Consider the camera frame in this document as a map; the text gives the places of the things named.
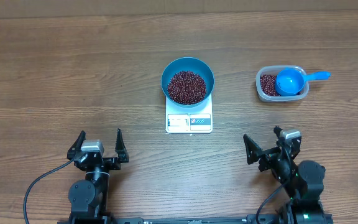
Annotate clear plastic container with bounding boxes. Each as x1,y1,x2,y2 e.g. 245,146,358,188
255,65,310,103

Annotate red adzuki beans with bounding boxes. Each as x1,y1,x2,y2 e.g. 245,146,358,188
260,74,280,96

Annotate white digital kitchen scale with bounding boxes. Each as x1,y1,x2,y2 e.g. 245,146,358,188
165,95,213,134

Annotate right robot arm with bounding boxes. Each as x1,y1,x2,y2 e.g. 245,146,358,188
243,126,333,224

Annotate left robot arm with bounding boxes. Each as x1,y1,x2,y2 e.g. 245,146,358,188
67,129,129,223

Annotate blue plastic measuring scoop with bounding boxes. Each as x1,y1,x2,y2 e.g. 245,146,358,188
275,68,331,96

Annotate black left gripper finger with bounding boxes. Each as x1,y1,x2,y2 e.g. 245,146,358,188
67,131,86,160
115,129,129,163

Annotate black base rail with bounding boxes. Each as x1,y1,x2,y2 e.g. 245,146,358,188
57,213,334,224

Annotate blue metal bowl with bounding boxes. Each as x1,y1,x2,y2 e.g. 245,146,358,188
161,57,215,106

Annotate red beans in bowl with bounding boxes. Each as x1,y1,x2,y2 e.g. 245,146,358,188
167,70,207,105

